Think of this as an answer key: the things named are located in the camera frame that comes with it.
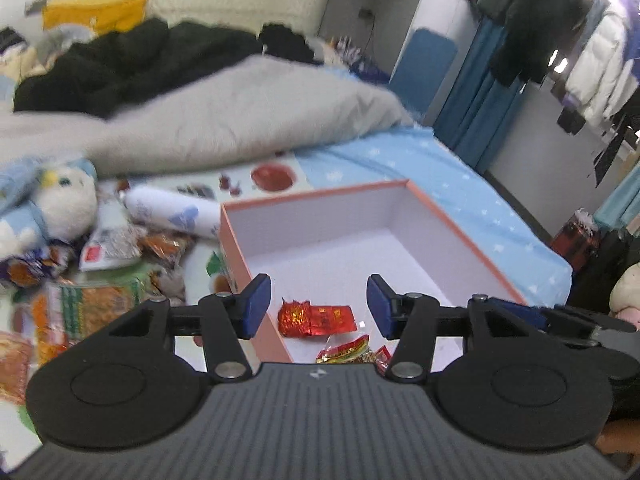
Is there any black charger cable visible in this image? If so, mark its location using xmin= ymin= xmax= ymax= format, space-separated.
xmin=359 ymin=6 xmax=377 ymax=43

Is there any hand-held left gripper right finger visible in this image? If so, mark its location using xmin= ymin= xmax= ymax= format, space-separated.
xmin=366 ymin=274 xmax=503 ymax=383

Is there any red bag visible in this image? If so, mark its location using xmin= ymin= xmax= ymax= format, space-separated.
xmin=550 ymin=209 xmax=602 ymax=272

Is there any yellow pillow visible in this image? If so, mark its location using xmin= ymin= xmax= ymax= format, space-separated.
xmin=42 ymin=0 xmax=151 ymax=32

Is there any small black clothing pile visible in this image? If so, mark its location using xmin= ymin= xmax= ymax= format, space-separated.
xmin=259 ymin=22 xmax=327 ymax=66

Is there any teal curtain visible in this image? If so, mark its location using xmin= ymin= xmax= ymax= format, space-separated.
xmin=594 ymin=164 xmax=640 ymax=237

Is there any shiny red snack packet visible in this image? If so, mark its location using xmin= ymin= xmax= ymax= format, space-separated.
xmin=277 ymin=300 xmax=359 ymax=339

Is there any red and yellow snack packet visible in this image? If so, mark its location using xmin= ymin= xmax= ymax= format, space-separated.
xmin=315 ymin=334 xmax=372 ymax=365

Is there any grey and orange snack packet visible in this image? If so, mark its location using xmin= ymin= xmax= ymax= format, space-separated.
xmin=149 ymin=265 xmax=187 ymax=307

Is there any black hanging coat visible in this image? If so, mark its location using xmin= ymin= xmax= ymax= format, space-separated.
xmin=476 ymin=0 xmax=595 ymax=87

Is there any silver snack packet red label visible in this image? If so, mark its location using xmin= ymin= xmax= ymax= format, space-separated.
xmin=79 ymin=220 xmax=146 ymax=274

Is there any light blue bedsheet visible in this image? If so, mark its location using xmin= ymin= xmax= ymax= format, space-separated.
xmin=295 ymin=127 xmax=574 ymax=307

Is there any pink cardboard box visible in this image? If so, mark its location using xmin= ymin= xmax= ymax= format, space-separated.
xmin=219 ymin=180 xmax=530 ymax=365

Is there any small red snack packet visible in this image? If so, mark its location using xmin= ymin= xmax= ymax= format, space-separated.
xmin=372 ymin=344 xmax=396 ymax=376

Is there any person's right forearm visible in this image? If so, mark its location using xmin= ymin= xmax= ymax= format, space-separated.
xmin=594 ymin=419 xmax=640 ymax=457

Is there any white hanging jacket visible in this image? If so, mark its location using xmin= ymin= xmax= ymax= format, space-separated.
xmin=564 ymin=0 xmax=640 ymax=122

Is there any blue curtain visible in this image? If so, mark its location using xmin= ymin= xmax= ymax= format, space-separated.
xmin=432 ymin=14 xmax=527 ymax=172

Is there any blue chair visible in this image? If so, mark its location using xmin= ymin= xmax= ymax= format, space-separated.
xmin=388 ymin=27 xmax=459 ymax=117

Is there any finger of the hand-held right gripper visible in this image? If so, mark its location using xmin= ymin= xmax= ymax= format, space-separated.
xmin=487 ymin=298 xmax=638 ymax=351

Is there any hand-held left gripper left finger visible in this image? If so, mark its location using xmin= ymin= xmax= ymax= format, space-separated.
xmin=107 ymin=273 xmax=273 ymax=383

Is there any orange noodle snack packet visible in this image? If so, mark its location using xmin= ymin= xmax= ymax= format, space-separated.
xmin=32 ymin=277 xmax=147 ymax=357

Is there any white spray bottle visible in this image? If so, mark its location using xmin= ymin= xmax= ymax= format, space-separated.
xmin=122 ymin=185 xmax=222 ymax=239

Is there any blue and purple snack packet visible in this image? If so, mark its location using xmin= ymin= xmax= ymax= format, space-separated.
xmin=0 ymin=247 xmax=73 ymax=288

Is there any grey blanket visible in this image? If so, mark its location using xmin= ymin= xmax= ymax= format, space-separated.
xmin=0 ymin=54 xmax=414 ymax=179

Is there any orange candy packet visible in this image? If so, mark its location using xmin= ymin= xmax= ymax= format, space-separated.
xmin=140 ymin=232 xmax=195 ymax=267

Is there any white and blue plush toy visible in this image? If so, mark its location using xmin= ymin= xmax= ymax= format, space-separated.
xmin=0 ymin=156 xmax=99 ymax=262

